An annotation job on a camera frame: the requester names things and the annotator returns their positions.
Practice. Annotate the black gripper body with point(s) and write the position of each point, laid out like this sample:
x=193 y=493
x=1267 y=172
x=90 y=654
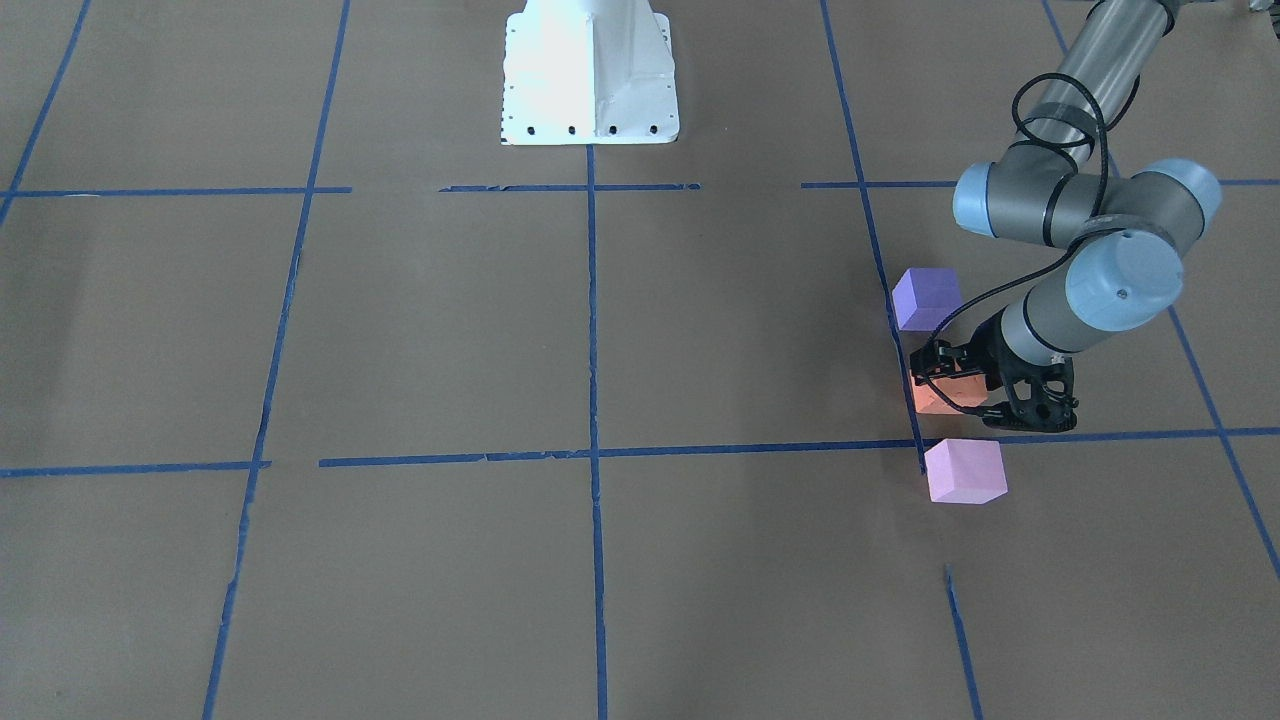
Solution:
x=982 y=349

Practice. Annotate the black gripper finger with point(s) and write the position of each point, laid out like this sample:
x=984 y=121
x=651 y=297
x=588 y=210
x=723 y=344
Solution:
x=1034 y=409
x=939 y=361

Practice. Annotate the orange foam cube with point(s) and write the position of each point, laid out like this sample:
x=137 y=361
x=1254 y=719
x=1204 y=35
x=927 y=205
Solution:
x=948 y=395

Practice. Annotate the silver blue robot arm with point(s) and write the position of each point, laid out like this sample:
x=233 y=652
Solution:
x=1122 y=241

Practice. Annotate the dark purple foam cube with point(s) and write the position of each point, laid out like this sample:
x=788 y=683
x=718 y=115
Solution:
x=924 y=296

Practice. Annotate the light pink foam cube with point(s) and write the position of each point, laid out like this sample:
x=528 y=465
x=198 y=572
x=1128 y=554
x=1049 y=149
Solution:
x=970 y=471

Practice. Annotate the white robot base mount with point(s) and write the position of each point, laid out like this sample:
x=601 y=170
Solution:
x=588 y=73

